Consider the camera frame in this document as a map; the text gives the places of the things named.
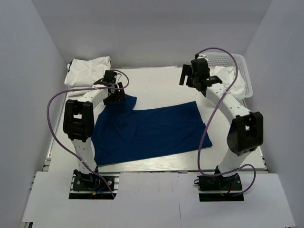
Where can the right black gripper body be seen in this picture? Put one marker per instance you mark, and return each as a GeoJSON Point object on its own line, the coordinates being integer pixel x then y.
{"type": "Point", "coordinates": [194, 80]}

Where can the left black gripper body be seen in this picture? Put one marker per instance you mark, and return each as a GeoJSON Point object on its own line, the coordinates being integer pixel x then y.
{"type": "Point", "coordinates": [117, 96]}

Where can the blue t shirt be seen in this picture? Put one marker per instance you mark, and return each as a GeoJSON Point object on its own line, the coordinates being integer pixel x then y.
{"type": "Point", "coordinates": [123, 134]}

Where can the white t shirt stack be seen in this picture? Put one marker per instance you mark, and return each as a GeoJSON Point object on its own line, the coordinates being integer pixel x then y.
{"type": "Point", "coordinates": [82, 74]}

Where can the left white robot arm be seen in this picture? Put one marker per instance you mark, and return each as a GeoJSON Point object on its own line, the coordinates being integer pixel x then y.
{"type": "Point", "coordinates": [79, 125]}

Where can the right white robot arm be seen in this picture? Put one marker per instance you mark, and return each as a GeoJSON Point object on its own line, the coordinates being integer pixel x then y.
{"type": "Point", "coordinates": [246, 127]}

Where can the white plastic basket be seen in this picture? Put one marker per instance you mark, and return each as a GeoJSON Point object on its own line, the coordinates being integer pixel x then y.
{"type": "Point", "coordinates": [223, 59]}

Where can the crumpled white t shirt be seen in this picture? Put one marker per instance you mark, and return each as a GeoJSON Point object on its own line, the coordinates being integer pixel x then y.
{"type": "Point", "coordinates": [227, 75]}

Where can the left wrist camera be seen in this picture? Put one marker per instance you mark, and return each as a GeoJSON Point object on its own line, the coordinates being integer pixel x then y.
{"type": "Point", "coordinates": [108, 80]}

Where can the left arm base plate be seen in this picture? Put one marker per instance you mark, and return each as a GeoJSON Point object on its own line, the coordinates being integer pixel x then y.
{"type": "Point", "coordinates": [90, 187]}

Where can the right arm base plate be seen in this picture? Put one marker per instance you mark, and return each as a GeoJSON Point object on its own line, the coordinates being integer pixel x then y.
{"type": "Point", "coordinates": [219, 189]}

